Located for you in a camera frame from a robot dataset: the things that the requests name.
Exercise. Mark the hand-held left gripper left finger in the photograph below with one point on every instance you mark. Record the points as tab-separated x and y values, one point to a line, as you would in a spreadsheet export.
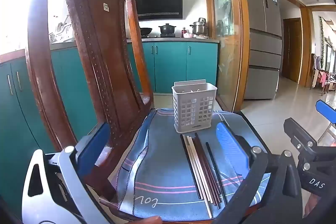
94	148

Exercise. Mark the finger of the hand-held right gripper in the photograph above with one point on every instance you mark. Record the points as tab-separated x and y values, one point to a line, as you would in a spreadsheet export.
326	109
300	133

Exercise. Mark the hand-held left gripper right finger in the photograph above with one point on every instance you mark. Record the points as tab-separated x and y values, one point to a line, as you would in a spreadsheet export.
232	146

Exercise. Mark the dark brown chopstick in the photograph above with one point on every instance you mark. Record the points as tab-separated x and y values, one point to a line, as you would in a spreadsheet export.
216	174

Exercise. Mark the white chopstick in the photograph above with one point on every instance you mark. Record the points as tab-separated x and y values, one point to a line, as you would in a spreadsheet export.
207	209
195	161

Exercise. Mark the red-brown chopstick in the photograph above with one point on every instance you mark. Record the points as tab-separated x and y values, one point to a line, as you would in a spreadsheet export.
203	174
210	182

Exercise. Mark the black chopstick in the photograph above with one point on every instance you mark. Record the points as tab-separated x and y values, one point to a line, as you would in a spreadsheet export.
191	169

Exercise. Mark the white plastic utensil basket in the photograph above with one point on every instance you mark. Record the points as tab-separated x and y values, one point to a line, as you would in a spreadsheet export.
176	108

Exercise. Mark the metal folding chair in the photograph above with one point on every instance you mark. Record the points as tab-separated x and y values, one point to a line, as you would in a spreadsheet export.
326	133

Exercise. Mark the clothes rack with clothes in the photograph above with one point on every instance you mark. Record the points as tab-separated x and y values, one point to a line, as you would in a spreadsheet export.
321	77

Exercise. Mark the brown wooden door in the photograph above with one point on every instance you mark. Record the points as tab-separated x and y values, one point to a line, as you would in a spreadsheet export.
291	50

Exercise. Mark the green leaf garland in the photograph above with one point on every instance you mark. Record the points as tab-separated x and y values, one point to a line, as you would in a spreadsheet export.
321	35

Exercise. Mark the grey refrigerator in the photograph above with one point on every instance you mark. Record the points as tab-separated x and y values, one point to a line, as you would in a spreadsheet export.
262	56

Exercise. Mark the carved wooden chair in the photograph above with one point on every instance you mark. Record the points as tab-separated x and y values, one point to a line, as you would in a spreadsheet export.
105	56

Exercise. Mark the teal lower kitchen cabinets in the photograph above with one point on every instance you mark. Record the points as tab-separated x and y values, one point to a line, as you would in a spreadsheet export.
170	66

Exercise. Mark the wood-framed glass sliding door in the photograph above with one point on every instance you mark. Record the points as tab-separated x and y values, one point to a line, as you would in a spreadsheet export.
228	29

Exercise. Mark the pink bowl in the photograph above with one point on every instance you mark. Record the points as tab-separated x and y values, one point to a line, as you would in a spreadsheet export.
188	35

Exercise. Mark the stainless steel pot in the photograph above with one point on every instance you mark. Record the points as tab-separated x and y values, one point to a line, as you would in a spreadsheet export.
199	28

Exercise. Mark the red bottle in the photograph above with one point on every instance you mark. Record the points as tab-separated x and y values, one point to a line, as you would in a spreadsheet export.
184	32

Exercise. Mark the black wok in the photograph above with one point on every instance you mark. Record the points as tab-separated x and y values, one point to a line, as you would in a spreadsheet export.
146	30

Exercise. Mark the black cooking pot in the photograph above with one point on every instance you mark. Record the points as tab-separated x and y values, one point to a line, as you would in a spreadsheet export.
167	29

